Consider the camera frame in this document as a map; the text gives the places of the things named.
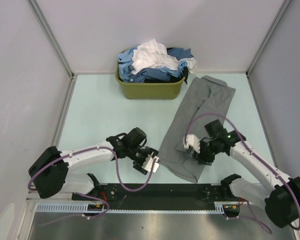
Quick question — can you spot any dark blue dotted shirt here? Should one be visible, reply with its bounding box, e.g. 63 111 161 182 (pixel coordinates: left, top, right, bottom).
124 47 197 83

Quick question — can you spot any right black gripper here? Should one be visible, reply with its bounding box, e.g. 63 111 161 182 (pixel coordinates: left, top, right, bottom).
192 138 220 166

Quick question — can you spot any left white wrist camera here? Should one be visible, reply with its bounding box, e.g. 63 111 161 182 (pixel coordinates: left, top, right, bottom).
141 155 160 174

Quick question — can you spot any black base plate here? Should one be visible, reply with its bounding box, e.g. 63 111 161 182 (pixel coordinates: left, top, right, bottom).
71 183 244 212

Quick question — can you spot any white shirt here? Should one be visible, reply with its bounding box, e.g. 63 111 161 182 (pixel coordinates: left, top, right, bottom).
131 39 198 77

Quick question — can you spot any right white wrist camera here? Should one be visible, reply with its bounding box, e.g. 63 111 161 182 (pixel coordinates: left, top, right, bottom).
183 134 201 153

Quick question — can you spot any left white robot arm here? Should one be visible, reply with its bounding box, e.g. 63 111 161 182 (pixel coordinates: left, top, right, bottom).
27 127 160 201

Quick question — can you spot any light blue shirt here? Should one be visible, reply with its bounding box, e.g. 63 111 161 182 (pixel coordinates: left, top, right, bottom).
117 47 188 83

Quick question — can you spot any olive green laundry basket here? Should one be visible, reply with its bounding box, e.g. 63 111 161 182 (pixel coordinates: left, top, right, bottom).
114 61 186 100

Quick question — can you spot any purple cable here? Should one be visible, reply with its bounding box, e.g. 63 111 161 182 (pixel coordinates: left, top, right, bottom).
184 112 300 235
27 146 161 227

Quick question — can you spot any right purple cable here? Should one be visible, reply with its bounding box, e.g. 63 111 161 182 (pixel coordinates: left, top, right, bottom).
184 112 300 235

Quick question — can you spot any grey long sleeve shirt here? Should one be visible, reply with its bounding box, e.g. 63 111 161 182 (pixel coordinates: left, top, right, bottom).
158 74 237 184

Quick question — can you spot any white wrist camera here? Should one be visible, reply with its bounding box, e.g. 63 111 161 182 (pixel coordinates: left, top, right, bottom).
183 134 201 153
141 155 160 174

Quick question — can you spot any black garment with button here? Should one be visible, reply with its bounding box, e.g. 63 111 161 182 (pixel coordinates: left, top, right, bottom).
144 67 189 84

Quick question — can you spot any white slotted cable duct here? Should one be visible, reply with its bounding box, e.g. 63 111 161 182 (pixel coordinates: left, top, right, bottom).
35 202 240 214

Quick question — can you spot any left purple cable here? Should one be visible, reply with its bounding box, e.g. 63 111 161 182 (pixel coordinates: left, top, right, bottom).
27 146 161 227

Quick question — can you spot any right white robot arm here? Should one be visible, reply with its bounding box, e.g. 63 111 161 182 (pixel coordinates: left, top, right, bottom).
184 119 300 228

